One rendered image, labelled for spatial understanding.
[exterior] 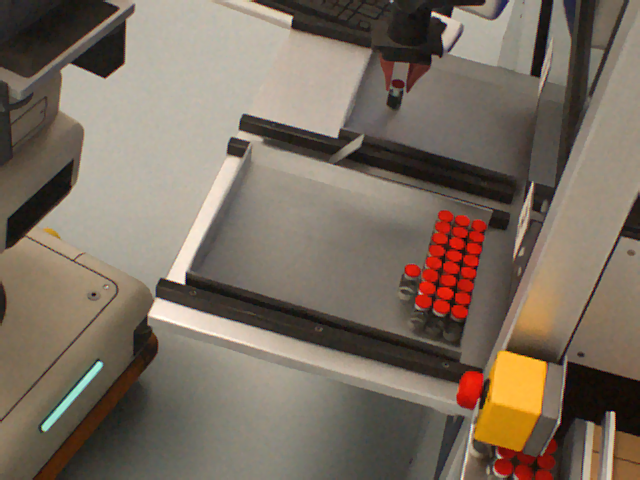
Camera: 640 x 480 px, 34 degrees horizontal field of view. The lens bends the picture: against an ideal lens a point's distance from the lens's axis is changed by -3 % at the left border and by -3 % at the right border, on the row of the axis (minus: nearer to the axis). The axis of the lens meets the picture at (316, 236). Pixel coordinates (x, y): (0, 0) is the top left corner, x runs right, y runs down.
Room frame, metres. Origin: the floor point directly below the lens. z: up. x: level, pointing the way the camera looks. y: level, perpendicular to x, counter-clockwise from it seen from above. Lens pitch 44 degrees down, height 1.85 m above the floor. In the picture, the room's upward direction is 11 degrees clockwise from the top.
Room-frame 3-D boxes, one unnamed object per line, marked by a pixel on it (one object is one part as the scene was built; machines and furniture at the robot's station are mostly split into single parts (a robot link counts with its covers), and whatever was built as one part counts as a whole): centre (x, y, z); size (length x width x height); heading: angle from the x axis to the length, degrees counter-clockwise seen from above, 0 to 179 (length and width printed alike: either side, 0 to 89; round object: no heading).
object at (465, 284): (0.94, -0.19, 0.90); 0.18 x 0.02 x 0.05; 173
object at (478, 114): (1.29, -0.19, 0.90); 0.34 x 0.26 x 0.04; 84
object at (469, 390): (0.69, -0.19, 0.99); 0.04 x 0.04 x 0.04; 84
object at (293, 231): (0.96, -0.04, 0.90); 0.34 x 0.26 x 0.04; 83
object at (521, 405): (0.69, -0.24, 1.00); 0.08 x 0.07 x 0.07; 84
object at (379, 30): (1.29, -0.07, 1.03); 0.10 x 0.07 x 0.07; 98
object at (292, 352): (1.13, -0.10, 0.87); 0.70 x 0.48 x 0.02; 174
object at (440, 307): (0.95, -0.17, 0.90); 0.18 x 0.02 x 0.05; 173
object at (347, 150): (1.14, 0.03, 0.91); 0.14 x 0.03 x 0.06; 83
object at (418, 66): (1.29, -0.08, 0.96); 0.07 x 0.07 x 0.09; 8
